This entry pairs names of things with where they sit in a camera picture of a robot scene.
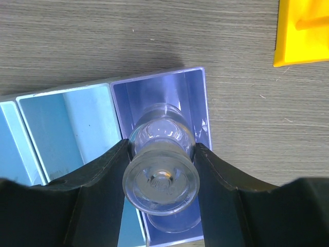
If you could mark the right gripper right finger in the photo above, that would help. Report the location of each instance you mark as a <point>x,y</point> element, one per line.
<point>239,210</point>

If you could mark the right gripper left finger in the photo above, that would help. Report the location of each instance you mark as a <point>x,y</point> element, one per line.
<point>82,208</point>

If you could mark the clear glass beaker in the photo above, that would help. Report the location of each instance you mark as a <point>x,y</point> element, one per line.
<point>176,223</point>

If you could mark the blue compartment box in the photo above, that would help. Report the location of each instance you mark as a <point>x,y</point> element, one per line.
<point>47,135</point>

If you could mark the small glass flask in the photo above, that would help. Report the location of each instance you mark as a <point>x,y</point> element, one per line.
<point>161,178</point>

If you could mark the yellow test tube rack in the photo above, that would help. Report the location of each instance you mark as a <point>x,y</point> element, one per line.
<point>302,32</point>

